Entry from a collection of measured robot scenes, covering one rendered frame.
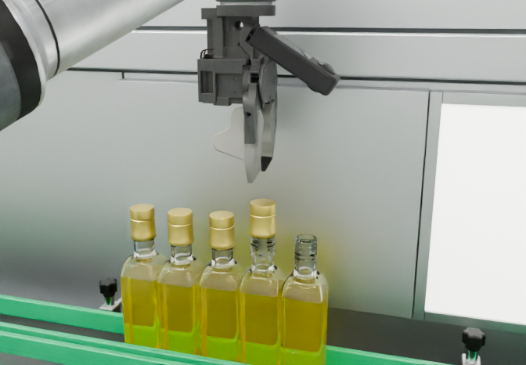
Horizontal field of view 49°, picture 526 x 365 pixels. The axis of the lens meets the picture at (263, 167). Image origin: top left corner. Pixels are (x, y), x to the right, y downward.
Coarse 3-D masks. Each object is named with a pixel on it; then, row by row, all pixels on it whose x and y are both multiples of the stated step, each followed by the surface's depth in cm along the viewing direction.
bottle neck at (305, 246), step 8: (296, 240) 74; (304, 240) 73; (312, 240) 73; (296, 248) 74; (304, 248) 73; (312, 248) 74; (296, 256) 74; (304, 256) 74; (312, 256) 74; (296, 264) 75; (304, 264) 74; (312, 264) 74; (296, 272) 75; (304, 272) 74; (312, 272) 74
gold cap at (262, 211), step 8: (256, 200) 76; (264, 200) 76; (272, 200) 76; (256, 208) 73; (264, 208) 73; (272, 208) 74; (256, 216) 74; (264, 216) 74; (272, 216) 74; (256, 224) 74; (264, 224) 74; (272, 224) 74; (256, 232) 74; (264, 232) 74; (272, 232) 75
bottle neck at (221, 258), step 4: (212, 248) 77; (232, 248) 78; (212, 252) 78; (216, 252) 77; (220, 252) 77; (224, 252) 77; (228, 252) 77; (232, 252) 78; (212, 256) 78; (216, 256) 77; (220, 256) 77; (224, 256) 77; (228, 256) 77; (232, 256) 78; (212, 260) 78; (216, 260) 77; (220, 260) 77; (224, 260) 77; (228, 260) 78; (232, 260) 78; (216, 264) 78; (220, 264) 77; (224, 264) 77; (228, 264) 78
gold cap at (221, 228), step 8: (216, 216) 76; (224, 216) 76; (232, 216) 76; (216, 224) 76; (224, 224) 76; (232, 224) 77; (216, 232) 76; (224, 232) 76; (232, 232) 77; (216, 240) 76; (224, 240) 76; (232, 240) 77; (216, 248) 77; (224, 248) 76
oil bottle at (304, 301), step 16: (320, 272) 77; (288, 288) 74; (304, 288) 74; (320, 288) 74; (288, 304) 74; (304, 304) 74; (320, 304) 73; (288, 320) 75; (304, 320) 74; (320, 320) 74; (288, 336) 76; (304, 336) 75; (320, 336) 75; (288, 352) 76; (304, 352) 76; (320, 352) 75
